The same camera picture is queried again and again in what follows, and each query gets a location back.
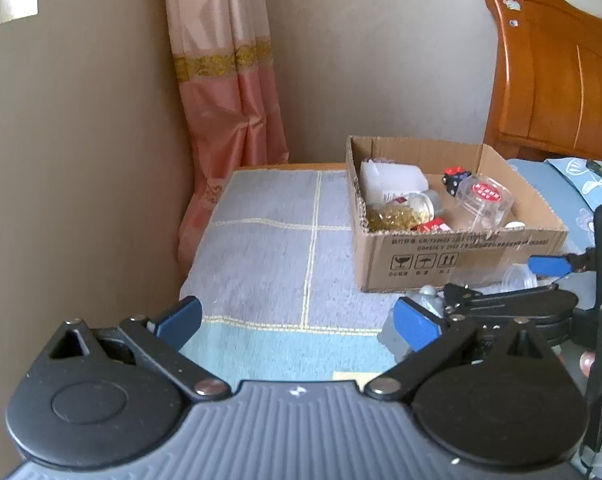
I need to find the white rectangular box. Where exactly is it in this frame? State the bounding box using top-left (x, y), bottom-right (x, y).
top-left (359, 159), bottom-right (430, 203)

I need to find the pink curtain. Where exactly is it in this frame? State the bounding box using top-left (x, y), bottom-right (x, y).
top-left (161, 0), bottom-right (291, 266)

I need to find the clear plastic jar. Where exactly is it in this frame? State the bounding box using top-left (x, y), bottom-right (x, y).
top-left (501, 264), bottom-right (539, 292)

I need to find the grey plastic block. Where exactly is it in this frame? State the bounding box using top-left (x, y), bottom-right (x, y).
top-left (378, 285), bottom-right (449, 361)

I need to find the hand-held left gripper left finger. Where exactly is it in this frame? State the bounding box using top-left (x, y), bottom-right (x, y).
top-left (48, 296), bottom-right (232, 402)

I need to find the brown cardboard box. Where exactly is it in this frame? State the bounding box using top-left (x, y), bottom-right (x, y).
top-left (345, 135), bottom-right (569, 293)

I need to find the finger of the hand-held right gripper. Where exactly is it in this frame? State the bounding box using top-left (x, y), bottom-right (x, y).
top-left (528, 247), bottom-right (602, 277)
top-left (443, 282), bottom-right (580, 333)

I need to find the blue floral pillow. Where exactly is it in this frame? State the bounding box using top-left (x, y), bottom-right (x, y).
top-left (543, 157), bottom-right (602, 213)

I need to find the checked blue grey blanket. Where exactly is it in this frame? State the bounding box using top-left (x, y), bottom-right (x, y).
top-left (178, 167), bottom-right (602, 386)

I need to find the wooden headboard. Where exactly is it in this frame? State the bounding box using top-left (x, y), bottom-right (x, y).
top-left (482, 0), bottom-right (602, 163)

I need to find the clear jar with red label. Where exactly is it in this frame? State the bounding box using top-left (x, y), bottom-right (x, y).
top-left (452, 173), bottom-right (515, 232)

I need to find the bottle of golden capsules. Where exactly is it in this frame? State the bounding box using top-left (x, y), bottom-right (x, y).
top-left (367, 191), bottom-right (446, 232)

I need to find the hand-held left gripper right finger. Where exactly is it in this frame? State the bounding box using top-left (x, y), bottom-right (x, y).
top-left (363, 296), bottom-right (554, 403)

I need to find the dark toy cube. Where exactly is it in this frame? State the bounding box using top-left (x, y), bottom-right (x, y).
top-left (442, 166), bottom-right (472, 196)

